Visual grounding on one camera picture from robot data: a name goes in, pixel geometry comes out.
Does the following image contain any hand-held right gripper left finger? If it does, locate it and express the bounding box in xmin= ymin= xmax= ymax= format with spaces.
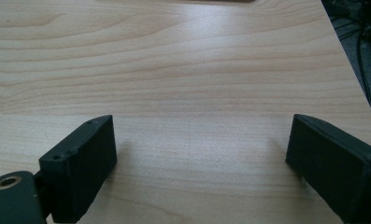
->
xmin=38 ymin=114 xmax=118 ymax=224

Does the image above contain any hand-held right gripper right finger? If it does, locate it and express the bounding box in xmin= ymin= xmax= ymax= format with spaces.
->
xmin=285 ymin=113 xmax=371 ymax=224

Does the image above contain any black cable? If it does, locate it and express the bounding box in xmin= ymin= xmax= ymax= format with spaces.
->
xmin=356 ymin=27 xmax=371 ymax=110

